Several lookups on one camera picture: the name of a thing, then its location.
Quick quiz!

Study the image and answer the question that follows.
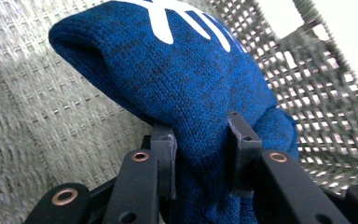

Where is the green woven basket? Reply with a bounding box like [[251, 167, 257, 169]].
[[0, 0, 358, 224]]

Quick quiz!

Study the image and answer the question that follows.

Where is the dark blue knit sock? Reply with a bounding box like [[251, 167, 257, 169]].
[[48, 0, 300, 224]]

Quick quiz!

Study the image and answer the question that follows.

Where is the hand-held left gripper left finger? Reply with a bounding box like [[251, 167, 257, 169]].
[[149, 122, 179, 201]]

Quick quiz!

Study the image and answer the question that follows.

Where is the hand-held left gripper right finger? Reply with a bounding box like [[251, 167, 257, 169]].
[[227, 110, 265, 198]]

